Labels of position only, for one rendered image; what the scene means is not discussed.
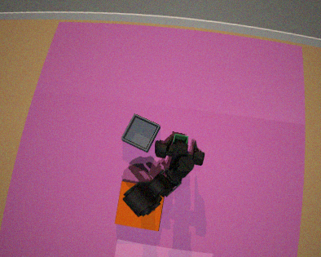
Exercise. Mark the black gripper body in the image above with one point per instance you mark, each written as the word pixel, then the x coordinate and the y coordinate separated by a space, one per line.
pixel 162 152

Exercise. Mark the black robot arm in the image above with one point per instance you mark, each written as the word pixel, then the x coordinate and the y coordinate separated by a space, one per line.
pixel 144 197

